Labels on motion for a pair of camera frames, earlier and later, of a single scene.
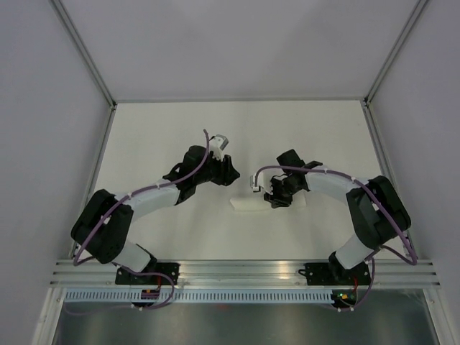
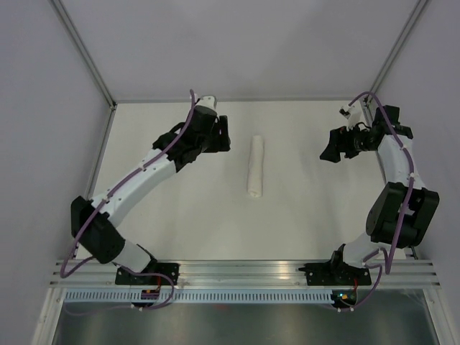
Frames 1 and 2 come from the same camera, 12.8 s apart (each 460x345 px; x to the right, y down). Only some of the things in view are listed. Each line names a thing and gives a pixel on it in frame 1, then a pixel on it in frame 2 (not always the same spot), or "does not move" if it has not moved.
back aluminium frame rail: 244,100 does not move
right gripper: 277,201 → 339,143
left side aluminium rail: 96,167 does not move
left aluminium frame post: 85,53 does not move
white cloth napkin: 258,203 → 255,167
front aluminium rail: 385,273 does not move
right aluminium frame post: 412,20 does not move
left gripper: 227,172 → 223,141
